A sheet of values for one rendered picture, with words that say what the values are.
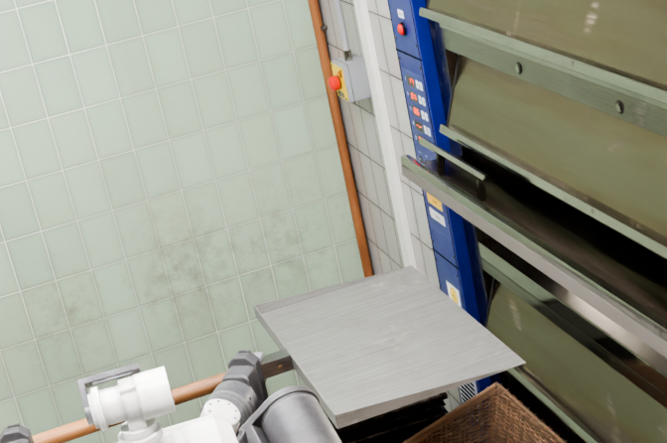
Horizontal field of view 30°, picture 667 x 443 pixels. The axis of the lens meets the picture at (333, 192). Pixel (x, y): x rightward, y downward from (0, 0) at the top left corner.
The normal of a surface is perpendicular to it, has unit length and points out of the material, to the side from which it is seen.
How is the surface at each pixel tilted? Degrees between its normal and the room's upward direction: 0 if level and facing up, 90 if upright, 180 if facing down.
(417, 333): 0
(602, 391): 70
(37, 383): 90
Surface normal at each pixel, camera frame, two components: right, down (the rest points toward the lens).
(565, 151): -0.94, -0.05
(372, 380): -0.19, -0.93
